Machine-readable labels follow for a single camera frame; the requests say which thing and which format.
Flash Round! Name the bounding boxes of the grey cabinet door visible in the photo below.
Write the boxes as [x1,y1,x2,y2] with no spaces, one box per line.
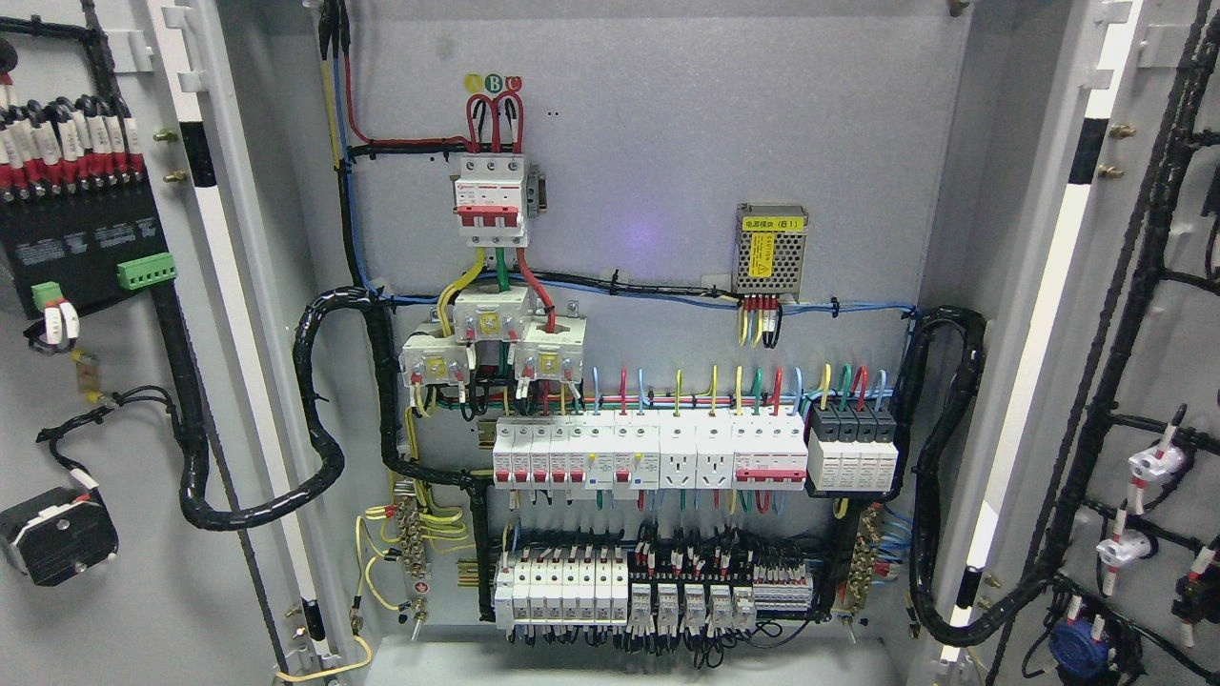
[905,0,1220,686]
[2,1,318,685]

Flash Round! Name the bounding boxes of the white current transformers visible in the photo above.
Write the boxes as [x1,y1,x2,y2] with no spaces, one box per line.
[399,283,586,406]

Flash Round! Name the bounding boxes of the white socket breaker row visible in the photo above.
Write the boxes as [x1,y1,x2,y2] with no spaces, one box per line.
[492,408,809,499]

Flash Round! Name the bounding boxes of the metal mesh power supply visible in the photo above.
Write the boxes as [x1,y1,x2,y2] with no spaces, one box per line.
[732,203,809,299]

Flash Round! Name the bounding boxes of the white red main breaker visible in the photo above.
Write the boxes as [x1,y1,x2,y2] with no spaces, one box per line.
[453,153,547,249]

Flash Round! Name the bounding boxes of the white lower breaker row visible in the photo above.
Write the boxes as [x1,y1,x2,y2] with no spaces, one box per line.
[493,544,630,634]

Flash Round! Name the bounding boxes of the relay terminal row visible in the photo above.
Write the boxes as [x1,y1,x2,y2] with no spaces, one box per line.
[626,529,817,643]

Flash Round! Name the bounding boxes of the black white surge protector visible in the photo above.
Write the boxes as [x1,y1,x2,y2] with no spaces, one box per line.
[806,406,898,502]

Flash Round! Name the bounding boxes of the black digital power meter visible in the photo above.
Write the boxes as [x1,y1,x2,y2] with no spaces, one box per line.
[1,181,168,319]

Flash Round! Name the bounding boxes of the black left cable loom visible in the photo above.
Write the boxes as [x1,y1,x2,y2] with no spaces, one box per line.
[153,284,492,532]

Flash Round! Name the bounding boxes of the black cable loom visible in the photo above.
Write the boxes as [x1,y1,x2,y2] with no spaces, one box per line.
[153,284,492,532]
[895,305,1049,647]

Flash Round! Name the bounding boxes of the black right cable loom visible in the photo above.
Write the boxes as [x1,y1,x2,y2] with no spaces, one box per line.
[895,305,1049,647]

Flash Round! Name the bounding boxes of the white rotary selector switch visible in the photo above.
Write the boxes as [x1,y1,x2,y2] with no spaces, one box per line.
[1,487,120,587]

